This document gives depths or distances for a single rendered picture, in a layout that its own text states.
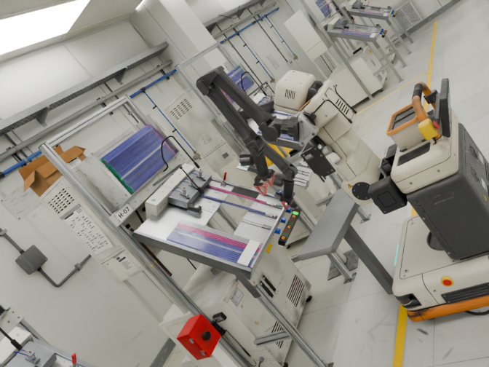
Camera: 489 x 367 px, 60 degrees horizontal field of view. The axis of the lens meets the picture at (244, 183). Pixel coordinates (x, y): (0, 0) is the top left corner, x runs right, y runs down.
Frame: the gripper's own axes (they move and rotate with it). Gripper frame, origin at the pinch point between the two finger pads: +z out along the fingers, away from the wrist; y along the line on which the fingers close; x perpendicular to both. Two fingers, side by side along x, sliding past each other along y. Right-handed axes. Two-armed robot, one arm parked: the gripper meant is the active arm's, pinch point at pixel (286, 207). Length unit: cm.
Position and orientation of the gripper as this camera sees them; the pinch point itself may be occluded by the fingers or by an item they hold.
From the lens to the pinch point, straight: 254.3
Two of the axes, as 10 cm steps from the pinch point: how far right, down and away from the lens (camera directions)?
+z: -0.4, 8.2, 5.7
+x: 9.3, 2.5, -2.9
